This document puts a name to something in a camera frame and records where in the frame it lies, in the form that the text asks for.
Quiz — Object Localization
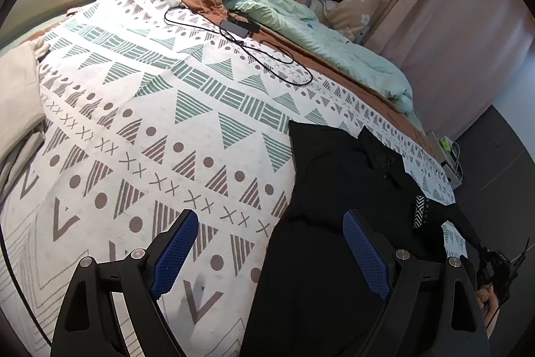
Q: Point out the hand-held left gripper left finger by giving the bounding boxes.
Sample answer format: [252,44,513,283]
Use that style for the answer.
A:
[50,209,200,357]

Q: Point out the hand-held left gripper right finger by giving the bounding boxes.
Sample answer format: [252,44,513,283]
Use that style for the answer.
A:
[343,209,491,357]

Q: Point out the black garment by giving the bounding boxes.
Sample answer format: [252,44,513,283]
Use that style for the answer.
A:
[246,120,481,357]

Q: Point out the person's right hand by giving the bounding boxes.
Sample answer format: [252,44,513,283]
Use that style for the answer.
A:
[476,284,503,325]

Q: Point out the white power strip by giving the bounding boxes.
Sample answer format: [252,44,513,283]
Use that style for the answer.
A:
[432,131,464,188]

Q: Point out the white geometric patterned blanket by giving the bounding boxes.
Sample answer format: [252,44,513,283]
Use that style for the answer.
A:
[0,0,469,357]

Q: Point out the beige folded cloth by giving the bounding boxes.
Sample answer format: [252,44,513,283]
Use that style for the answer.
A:
[0,35,51,190]

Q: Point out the black power adapter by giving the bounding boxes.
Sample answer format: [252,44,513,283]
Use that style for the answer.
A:
[219,19,260,36]

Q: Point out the peach floral pillow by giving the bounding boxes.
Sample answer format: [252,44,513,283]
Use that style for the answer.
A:
[311,0,405,46]

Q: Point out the black adapter cable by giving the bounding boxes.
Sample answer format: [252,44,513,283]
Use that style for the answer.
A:
[164,6,314,87]

